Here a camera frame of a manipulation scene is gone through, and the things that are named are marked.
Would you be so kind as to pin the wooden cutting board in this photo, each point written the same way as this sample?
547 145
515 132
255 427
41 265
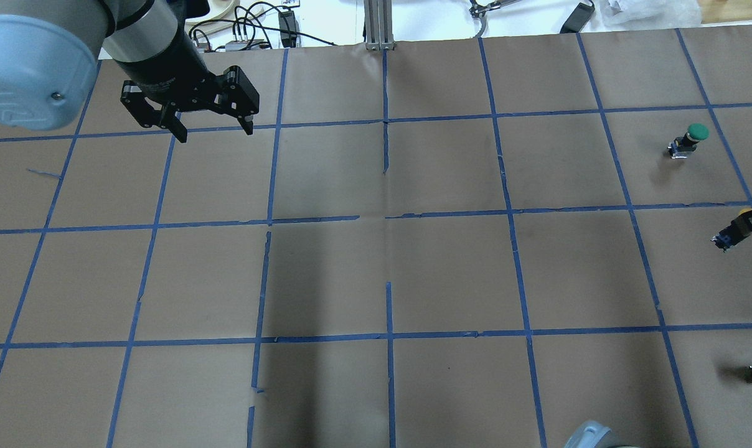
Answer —
722 12

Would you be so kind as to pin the green push button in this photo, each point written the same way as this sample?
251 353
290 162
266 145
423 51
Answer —
684 146

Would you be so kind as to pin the aluminium frame post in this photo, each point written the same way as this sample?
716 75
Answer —
378 25

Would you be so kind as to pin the black power adapter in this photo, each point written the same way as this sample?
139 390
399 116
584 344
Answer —
578 18

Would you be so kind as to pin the clear plastic bag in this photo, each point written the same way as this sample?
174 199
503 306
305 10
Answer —
661 14

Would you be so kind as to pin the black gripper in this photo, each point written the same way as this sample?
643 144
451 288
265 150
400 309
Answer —
164 66

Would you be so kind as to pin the brown paper table cover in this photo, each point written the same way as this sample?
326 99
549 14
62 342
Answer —
474 243

